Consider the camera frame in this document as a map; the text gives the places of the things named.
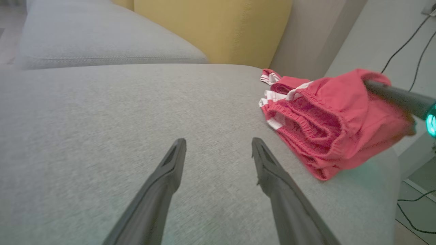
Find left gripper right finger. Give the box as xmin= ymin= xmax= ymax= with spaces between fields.
xmin=251 ymin=137 xmax=342 ymax=245

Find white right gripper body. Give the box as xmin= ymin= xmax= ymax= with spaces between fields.
xmin=425 ymin=103 xmax=436 ymax=138

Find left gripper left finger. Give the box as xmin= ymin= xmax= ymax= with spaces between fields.
xmin=102 ymin=137 xmax=187 ymax=245

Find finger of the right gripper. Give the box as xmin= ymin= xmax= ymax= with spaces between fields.
xmin=405 ymin=115 xmax=418 ymax=136
xmin=363 ymin=79 xmax=436 ymax=120

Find red basketball shorts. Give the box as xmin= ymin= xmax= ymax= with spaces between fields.
xmin=264 ymin=68 xmax=419 ymax=181

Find large grey sofa seat cushion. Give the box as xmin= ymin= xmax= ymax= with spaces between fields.
xmin=0 ymin=64 xmax=401 ymax=245

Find yellow sofa back cushion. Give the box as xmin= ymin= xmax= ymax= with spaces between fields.
xmin=112 ymin=0 xmax=293 ymax=69

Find thin black power cable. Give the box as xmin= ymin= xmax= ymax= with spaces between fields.
xmin=381 ymin=14 xmax=434 ymax=74
xmin=408 ymin=30 xmax=436 ymax=92
xmin=396 ymin=190 xmax=436 ymax=235

